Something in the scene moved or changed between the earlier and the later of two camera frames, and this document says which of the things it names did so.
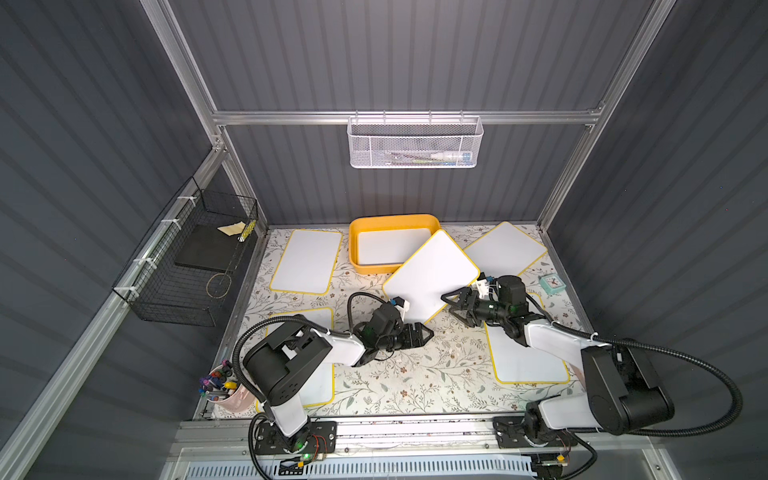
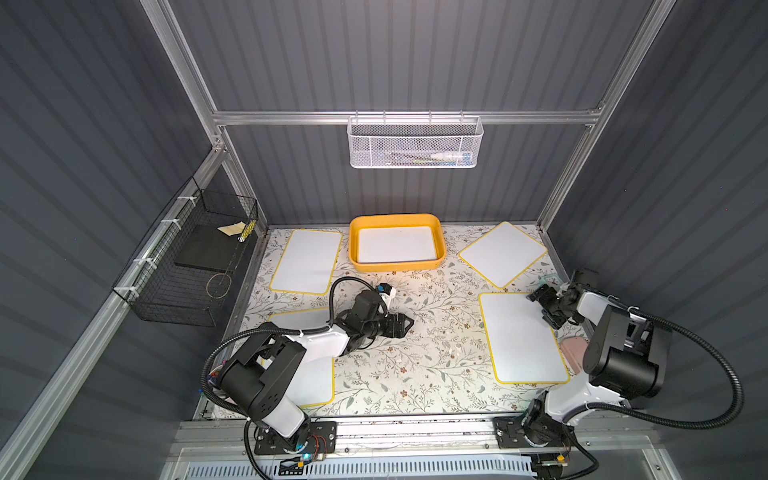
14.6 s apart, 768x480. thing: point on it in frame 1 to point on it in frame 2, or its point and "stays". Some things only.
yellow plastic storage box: (385, 222) stays
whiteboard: (436, 268) to (382, 245)
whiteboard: (308, 262) stays
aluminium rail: (236, 436) stays
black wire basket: (183, 272) stays
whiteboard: (321, 390) stays
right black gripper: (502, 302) to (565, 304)
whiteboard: (515, 362) stays
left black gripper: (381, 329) to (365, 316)
